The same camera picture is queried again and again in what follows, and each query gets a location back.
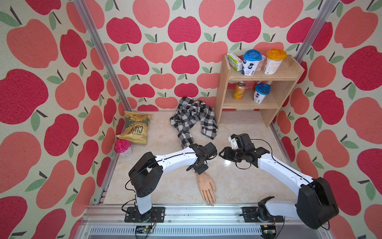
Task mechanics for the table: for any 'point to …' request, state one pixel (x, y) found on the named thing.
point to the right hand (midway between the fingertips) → (222, 157)
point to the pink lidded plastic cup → (124, 147)
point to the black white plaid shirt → (190, 111)
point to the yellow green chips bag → (136, 127)
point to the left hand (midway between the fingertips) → (200, 170)
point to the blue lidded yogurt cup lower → (261, 91)
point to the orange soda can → (239, 90)
